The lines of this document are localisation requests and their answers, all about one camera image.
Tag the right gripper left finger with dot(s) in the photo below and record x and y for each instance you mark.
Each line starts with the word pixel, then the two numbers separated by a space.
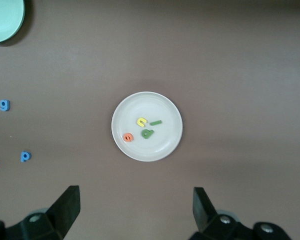
pixel 62 215

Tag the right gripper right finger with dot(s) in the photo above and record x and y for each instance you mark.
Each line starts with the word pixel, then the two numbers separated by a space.
pixel 204 215

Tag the green letter p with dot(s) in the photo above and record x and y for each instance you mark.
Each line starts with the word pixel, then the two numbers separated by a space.
pixel 151 133

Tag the orange letter e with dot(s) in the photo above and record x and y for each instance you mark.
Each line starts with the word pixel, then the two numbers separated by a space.
pixel 124 138

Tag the green letter l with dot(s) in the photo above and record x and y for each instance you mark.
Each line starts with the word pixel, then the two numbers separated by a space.
pixel 155 122

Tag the yellow letter c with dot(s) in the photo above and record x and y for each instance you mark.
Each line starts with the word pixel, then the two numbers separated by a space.
pixel 139 123

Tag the blue letter p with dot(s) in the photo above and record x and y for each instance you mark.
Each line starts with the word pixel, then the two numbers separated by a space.
pixel 22 157

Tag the beige round plate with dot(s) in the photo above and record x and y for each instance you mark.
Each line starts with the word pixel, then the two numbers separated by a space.
pixel 159 142

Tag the blue letter g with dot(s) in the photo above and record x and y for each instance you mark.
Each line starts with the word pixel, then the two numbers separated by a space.
pixel 7 105

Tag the brown table cover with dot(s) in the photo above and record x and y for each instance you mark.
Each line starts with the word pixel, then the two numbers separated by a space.
pixel 214 75

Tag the green round plate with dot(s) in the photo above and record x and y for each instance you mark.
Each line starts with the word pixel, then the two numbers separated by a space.
pixel 2 20

